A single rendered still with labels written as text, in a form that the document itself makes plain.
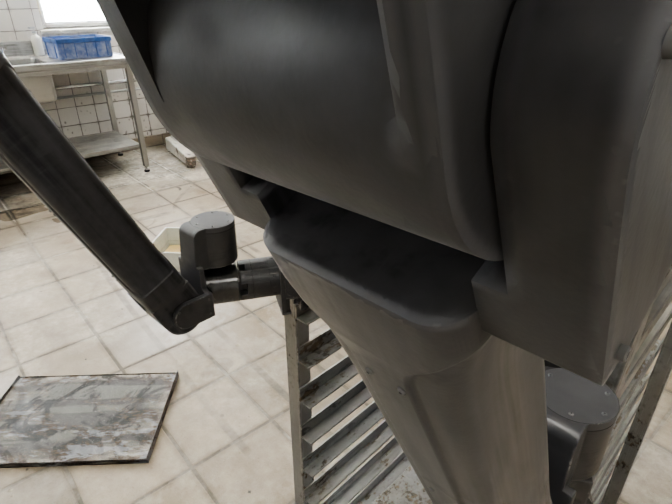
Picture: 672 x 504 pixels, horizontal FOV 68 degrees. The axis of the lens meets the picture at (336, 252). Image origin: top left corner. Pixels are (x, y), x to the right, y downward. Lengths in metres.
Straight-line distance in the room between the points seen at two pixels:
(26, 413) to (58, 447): 0.23
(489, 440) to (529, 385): 0.02
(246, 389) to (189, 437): 0.27
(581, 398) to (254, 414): 1.54
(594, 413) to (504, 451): 0.21
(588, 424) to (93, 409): 1.80
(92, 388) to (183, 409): 0.37
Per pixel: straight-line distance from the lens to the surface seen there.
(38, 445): 1.98
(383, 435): 1.23
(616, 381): 0.53
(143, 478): 1.77
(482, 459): 0.18
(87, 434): 1.94
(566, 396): 0.41
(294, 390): 0.92
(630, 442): 1.38
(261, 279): 0.69
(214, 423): 1.86
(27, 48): 4.73
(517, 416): 0.19
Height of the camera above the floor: 1.32
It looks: 28 degrees down
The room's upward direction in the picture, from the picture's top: straight up
